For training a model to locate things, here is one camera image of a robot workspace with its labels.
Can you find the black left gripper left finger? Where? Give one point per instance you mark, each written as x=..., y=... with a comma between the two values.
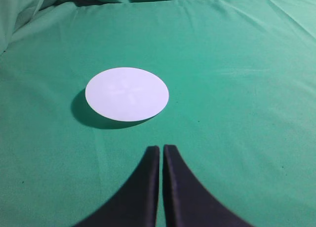
x=135, y=203

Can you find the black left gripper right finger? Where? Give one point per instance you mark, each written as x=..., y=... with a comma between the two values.
x=187, y=203

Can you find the white round plate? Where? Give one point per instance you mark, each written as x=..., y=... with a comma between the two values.
x=127, y=94

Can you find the green table cloth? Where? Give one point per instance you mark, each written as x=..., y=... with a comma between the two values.
x=241, y=76

